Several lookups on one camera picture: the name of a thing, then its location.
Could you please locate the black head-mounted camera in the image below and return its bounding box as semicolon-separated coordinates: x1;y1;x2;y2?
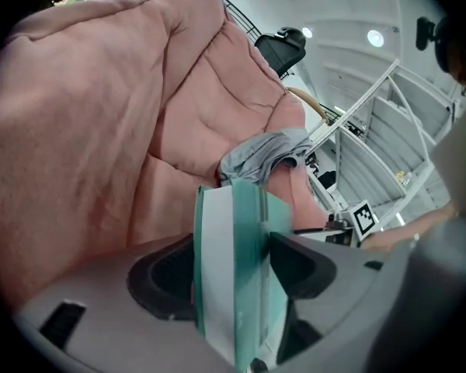
416;16;436;52

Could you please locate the white metal frame rack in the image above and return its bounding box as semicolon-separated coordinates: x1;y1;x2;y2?
305;58;458;233

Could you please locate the grey crumpled cloth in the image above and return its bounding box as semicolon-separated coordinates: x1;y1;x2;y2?
217;127;315;189

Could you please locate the black high-back office chair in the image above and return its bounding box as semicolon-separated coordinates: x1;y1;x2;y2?
254;26;308;79

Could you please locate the curved wooden chair frame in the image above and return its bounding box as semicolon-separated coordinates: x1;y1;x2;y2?
285;86;328;124

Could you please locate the pink quilted blanket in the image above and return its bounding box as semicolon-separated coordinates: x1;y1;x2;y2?
0;0;328;311

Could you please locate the green and white box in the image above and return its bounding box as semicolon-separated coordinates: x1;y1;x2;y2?
193;180;294;372

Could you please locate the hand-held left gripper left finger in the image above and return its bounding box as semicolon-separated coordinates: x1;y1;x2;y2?
13;232;234;373

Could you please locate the black head camera band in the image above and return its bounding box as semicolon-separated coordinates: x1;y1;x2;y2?
433;13;457;74

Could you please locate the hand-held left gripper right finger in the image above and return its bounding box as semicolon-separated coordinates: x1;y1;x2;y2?
270;231;409;371

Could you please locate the person's right forearm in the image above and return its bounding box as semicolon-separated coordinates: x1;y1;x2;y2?
360;203;460;253

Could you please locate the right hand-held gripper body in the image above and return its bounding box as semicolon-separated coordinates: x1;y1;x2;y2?
323;199;377;249

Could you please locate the black balcony railing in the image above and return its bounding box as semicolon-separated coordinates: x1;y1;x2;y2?
193;0;266;45

